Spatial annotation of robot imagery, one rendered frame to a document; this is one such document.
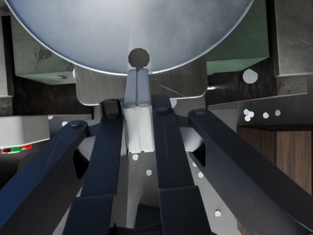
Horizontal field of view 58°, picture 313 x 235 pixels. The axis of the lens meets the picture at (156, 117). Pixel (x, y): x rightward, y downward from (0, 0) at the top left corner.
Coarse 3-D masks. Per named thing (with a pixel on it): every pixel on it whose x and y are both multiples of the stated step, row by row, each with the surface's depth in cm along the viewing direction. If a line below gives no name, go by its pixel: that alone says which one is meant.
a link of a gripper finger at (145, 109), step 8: (144, 72) 20; (144, 80) 18; (144, 88) 17; (144, 96) 16; (144, 104) 15; (144, 112) 15; (144, 120) 15; (144, 128) 15; (152, 128) 16; (144, 136) 16; (152, 136) 16; (144, 144) 16; (152, 144) 16
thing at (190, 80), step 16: (144, 64) 30; (192, 64) 30; (80, 80) 30; (96, 80) 30; (112, 80) 30; (160, 80) 30; (176, 80) 30; (192, 80) 30; (80, 96) 30; (96, 96) 30; (112, 96) 30; (176, 96) 30; (192, 96) 30
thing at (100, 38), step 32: (32, 0) 29; (64, 0) 29; (96, 0) 29; (128, 0) 29; (160, 0) 30; (192, 0) 30; (224, 0) 30; (32, 32) 29; (64, 32) 29; (96, 32) 29; (128, 32) 30; (160, 32) 30; (192, 32) 30; (224, 32) 30; (96, 64) 30; (128, 64) 30; (160, 64) 30
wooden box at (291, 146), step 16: (240, 128) 103; (256, 128) 90; (272, 128) 86; (288, 128) 85; (304, 128) 84; (256, 144) 87; (272, 144) 76; (288, 144) 74; (304, 144) 74; (272, 160) 76; (288, 160) 74; (304, 160) 74; (304, 176) 74; (240, 224) 104
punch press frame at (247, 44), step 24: (264, 0) 43; (240, 24) 43; (264, 24) 43; (24, 48) 43; (216, 48) 43; (240, 48) 43; (264, 48) 43; (24, 72) 43; (48, 72) 43; (72, 72) 44; (216, 72) 58
